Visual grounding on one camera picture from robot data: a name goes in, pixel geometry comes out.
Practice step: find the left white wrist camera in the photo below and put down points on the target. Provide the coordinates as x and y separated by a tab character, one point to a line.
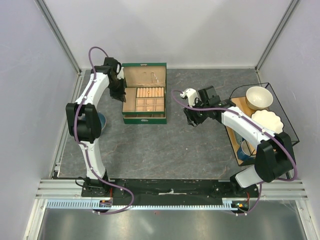
121	75

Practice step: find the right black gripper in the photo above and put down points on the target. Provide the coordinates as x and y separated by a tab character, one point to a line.
189	113

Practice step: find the white scalloped bowl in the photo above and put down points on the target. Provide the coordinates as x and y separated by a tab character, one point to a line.
268	119

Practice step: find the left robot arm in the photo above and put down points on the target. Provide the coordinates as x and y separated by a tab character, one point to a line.
83	119

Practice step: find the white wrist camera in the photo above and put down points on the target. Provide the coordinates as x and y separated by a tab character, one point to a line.
191	95
121	75

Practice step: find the blue mug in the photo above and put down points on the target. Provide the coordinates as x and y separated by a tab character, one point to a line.
244	152

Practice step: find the slotted cable duct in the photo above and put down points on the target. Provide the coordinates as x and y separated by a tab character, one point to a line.
102	205

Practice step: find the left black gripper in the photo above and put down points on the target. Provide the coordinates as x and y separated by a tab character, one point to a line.
120	95

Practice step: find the green jewelry box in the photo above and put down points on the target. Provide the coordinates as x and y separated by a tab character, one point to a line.
146	75

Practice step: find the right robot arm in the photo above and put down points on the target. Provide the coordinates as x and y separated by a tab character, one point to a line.
274	151

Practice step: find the cream round bowl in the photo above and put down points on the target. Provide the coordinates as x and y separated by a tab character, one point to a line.
258	98

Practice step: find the blue ceramic bowl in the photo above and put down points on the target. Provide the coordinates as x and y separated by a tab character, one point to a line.
103	120

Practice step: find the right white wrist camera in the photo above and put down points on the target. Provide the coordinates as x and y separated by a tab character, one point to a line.
191	95

